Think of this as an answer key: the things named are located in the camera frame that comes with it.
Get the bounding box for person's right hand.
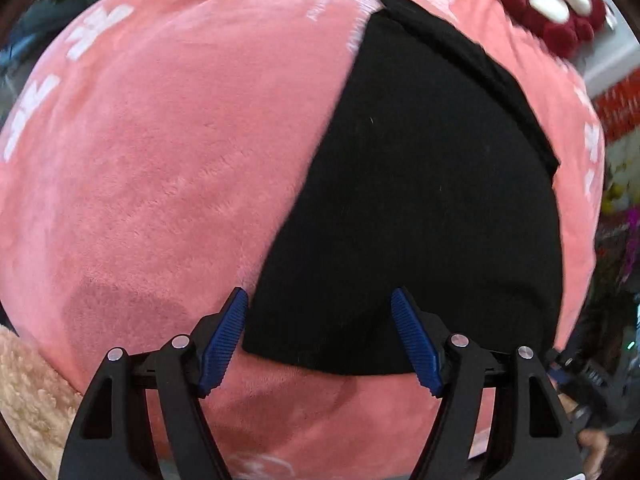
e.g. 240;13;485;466
559;393;610;480

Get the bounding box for dark red plush toy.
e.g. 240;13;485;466
499;0;617;60

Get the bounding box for pink plush blanket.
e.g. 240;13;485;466
1;0;604;479

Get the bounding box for black long-sleeve sweater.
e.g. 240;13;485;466
243;0;563;376

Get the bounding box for red brick wall panel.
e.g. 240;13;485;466
593;67;640;144

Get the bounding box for beige fluffy rug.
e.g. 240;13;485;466
1;327;82;479

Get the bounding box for purple orchid flowers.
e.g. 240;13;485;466
620;206;640;283

